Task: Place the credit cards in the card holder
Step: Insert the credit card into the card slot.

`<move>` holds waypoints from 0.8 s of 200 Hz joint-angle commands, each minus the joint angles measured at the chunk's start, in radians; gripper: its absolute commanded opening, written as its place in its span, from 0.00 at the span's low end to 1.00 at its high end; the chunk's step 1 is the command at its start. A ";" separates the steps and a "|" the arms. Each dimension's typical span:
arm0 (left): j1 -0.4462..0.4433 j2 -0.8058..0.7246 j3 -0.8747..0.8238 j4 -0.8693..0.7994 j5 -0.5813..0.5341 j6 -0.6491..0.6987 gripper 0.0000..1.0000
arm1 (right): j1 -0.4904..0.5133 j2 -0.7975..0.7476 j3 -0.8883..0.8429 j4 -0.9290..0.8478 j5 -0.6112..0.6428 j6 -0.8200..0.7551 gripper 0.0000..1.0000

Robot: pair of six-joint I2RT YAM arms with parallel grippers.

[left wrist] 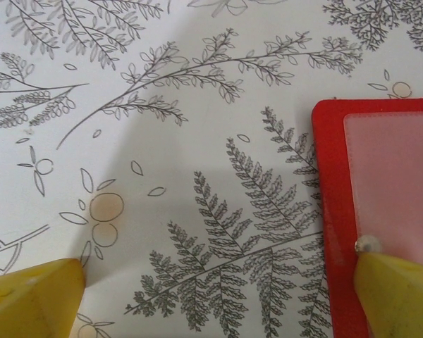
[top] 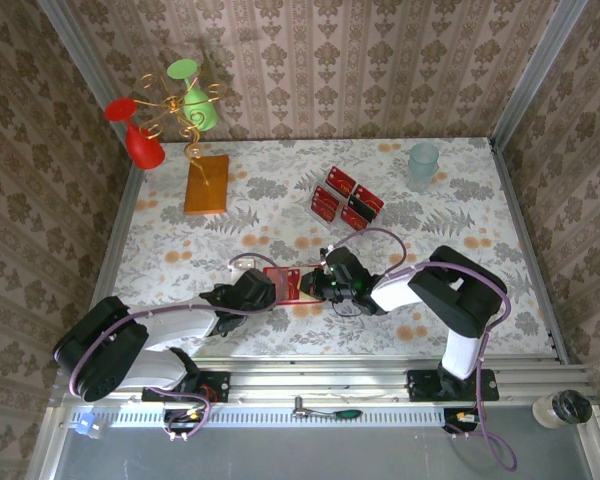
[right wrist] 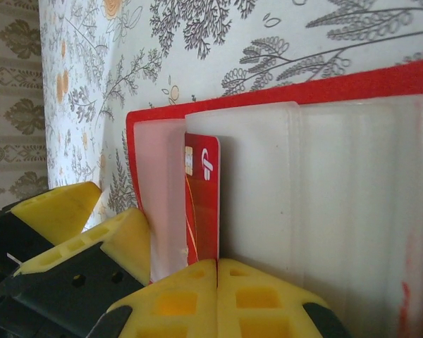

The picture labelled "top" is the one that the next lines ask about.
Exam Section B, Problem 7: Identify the clear jar black lid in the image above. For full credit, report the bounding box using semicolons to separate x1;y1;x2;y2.
531;388;594;430

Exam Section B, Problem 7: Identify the gold wire rack wooden base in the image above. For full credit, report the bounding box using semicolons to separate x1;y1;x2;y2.
139;72;231;217

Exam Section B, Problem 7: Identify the blue white connector block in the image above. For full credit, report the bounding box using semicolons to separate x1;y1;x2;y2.
71;412;105;441

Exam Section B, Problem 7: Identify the black connector board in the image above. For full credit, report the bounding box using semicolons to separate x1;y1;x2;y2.
162;405;212;437
442;407;483;435

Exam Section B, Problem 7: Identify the black credit card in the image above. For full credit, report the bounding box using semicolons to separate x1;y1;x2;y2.
348;194;374;221

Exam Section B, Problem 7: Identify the red card holder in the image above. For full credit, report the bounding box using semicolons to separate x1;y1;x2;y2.
262;266;309;305

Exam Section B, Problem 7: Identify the green wine glass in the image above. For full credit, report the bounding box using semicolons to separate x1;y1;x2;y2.
166;58;217;133

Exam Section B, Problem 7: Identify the red card packets cluster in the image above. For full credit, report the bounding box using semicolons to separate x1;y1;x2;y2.
307;164;387;233

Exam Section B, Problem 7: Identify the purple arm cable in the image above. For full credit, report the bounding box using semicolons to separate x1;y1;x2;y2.
53;252;287;444
327;227;520;474

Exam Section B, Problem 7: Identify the white slotted cable duct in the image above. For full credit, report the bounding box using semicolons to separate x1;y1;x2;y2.
67;405;449;430

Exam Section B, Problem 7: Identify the clear teal plastic cup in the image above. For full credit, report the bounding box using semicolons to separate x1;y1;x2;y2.
407;143;440;191

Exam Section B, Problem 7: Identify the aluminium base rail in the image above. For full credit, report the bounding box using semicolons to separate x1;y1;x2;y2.
54;355;589;407

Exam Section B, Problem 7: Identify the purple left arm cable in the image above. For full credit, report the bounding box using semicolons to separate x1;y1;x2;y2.
53;252;287;444

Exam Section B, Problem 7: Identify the aluminium table side rail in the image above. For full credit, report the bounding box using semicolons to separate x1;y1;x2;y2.
489;139;567;362
87;167;146;311

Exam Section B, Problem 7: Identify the red wine glass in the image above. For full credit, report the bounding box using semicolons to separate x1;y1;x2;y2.
103;97;167;171

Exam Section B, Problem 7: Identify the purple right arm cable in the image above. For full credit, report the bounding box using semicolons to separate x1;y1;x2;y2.
327;227;520;474

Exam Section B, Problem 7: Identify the floral tablecloth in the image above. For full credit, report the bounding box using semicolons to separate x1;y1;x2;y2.
97;138;556;359

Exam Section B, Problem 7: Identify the red credit card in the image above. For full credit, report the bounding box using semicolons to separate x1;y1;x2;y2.
352;184;385;214
324;166;359;196
309;197;337;224
312;185;341;209
339;205;369;232

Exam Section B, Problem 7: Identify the aluminium frame post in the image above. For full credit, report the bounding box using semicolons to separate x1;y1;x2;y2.
35;0;149;174
489;0;590;147

